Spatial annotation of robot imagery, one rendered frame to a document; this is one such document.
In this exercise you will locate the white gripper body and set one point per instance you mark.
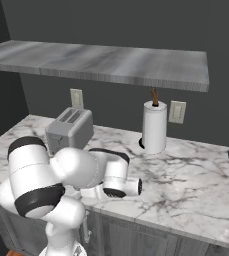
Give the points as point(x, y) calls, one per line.
point(92, 192)

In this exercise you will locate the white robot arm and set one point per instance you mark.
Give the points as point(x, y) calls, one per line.
point(36, 173)

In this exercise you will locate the grey cupboard door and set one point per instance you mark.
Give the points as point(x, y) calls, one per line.
point(6, 220)
point(136, 238)

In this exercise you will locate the grey toaster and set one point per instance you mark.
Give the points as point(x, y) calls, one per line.
point(71, 131)

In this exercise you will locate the white paper towel roll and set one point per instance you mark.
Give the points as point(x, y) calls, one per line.
point(154, 128)

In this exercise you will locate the brown paper towel holder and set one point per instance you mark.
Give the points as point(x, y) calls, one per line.
point(155, 96)

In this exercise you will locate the white wall outlet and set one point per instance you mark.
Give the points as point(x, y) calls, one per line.
point(177, 112)
point(76, 98)

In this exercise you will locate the grey wall shelf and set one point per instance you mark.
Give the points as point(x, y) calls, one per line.
point(112, 63)

